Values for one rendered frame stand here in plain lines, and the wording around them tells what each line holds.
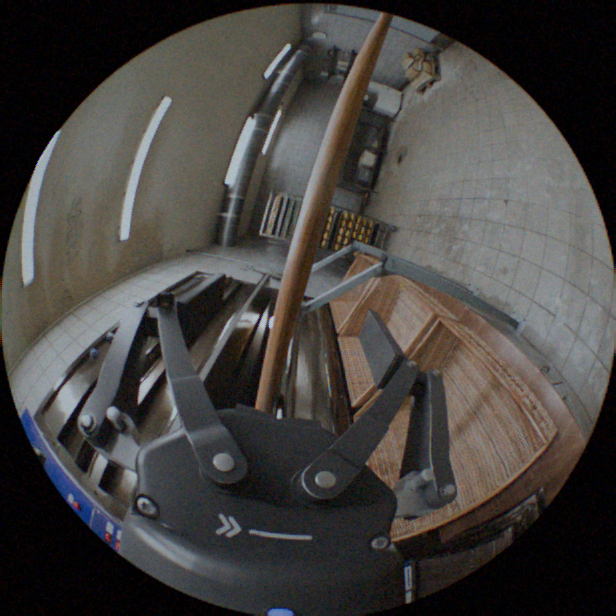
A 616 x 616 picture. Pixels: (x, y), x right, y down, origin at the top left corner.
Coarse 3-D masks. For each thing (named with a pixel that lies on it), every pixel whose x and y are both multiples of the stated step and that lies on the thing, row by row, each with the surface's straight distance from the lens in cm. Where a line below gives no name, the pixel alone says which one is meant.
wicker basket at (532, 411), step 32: (448, 320) 73; (416, 352) 72; (448, 352) 82; (480, 352) 59; (448, 384) 82; (480, 384) 72; (512, 384) 55; (448, 416) 80; (480, 416) 72; (512, 416) 66; (544, 416) 58; (384, 448) 79; (480, 448) 71; (512, 448) 66; (544, 448) 48; (384, 480) 73; (480, 480) 72; (512, 480) 49; (448, 512) 78
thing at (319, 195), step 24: (384, 24) 58; (360, 72) 33; (360, 96) 30; (336, 120) 26; (336, 144) 25; (336, 168) 24; (312, 192) 23; (312, 216) 23; (312, 240) 23; (288, 264) 24; (312, 264) 24; (288, 288) 24; (288, 312) 25; (288, 336) 27; (264, 360) 30; (264, 384) 32; (264, 408) 36
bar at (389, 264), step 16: (352, 240) 112; (336, 256) 111; (384, 256) 65; (368, 272) 64; (384, 272) 67; (400, 272) 67; (416, 272) 69; (432, 272) 131; (336, 288) 64; (352, 288) 65; (448, 288) 79; (464, 288) 152; (480, 288) 157; (304, 304) 66; (320, 304) 65; (480, 304) 94; (512, 320) 123; (288, 352) 44; (288, 368) 40; (288, 384) 36; (288, 400) 34; (288, 416) 32
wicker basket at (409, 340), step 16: (384, 288) 122; (400, 288) 126; (416, 288) 107; (368, 304) 123; (384, 304) 126; (400, 304) 123; (416, 304) 109; (432, 304) 84; (352, 320) 125; (400, 320) 119; (416, 320) 106; (432, 320) 74; (352, 336) 131; (400, 336) 115; (416, 336) 75; (352, 352) 118; (352, 368) 106; (368, 368) 107; (352, 384) 98; (368, 384) 99; (352, 400) 90; (368, 400) 89
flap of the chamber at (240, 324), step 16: (256, 288) 138; (256, 304) 133; (240, 320) 99; (256, 320) 138; (224, 336) 85; (240, 336) 102; (224, 352) 82; (240, 352) 106; (208, 368) 70; (224, 368) 84; (208, 384) 70; (224, 384) 86
